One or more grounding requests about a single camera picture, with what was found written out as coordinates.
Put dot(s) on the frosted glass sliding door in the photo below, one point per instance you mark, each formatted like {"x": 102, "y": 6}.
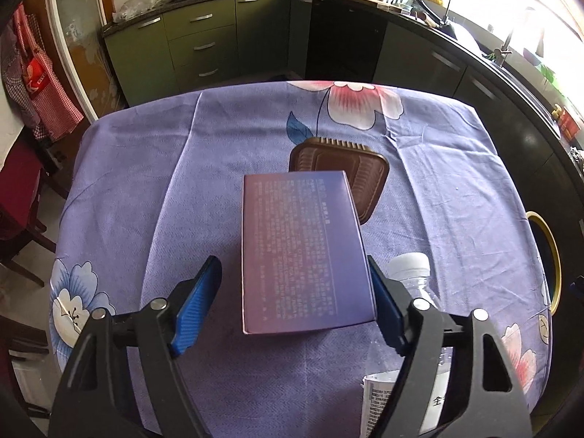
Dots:
{"x": 82, "y": 41}

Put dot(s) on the purple cardboard box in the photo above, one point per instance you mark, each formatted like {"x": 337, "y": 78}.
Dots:
{"x": 301, "y": 255}

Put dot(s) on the dark crumpled rag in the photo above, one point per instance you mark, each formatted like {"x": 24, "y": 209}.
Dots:
{"x": 577, "y": 155}

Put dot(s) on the brown plastic tray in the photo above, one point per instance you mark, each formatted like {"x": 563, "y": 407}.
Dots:
{"x": 365, "y": 173}

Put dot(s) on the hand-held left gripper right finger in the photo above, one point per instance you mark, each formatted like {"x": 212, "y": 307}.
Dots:
{"x": 388, "y": 310}

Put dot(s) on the steel faucet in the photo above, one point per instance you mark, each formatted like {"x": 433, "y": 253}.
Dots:
{"x": 506, "y": 41}

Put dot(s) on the clear plastic bag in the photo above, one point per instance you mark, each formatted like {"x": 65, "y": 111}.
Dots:
{"x": 141, "y": 5}

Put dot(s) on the dark lower cabinet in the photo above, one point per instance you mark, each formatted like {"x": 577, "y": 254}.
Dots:
{"x": 410, "y": 54}

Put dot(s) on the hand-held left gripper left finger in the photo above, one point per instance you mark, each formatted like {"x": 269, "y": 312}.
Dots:
{"x": 196, "y": 305}

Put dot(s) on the clear plastic water bottle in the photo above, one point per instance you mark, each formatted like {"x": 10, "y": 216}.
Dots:
{"x": 408, "y": 269}

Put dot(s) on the red checked apron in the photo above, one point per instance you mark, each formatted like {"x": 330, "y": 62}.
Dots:
{"x": 45, "y": 86}

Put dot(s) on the black yellow-rimmed trash bin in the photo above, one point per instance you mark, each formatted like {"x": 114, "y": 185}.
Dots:
{"x": 550, "y": 237}

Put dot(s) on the purple floral tablecloth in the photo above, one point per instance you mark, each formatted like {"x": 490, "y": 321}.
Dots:
{"x": 182, "y": 169}

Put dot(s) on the red wooden chair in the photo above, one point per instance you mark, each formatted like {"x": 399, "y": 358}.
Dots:
{"x": 18, "y": 191}

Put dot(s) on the green lower cabinet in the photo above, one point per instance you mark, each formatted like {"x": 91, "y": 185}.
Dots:
{"x": 205, "y": 41}

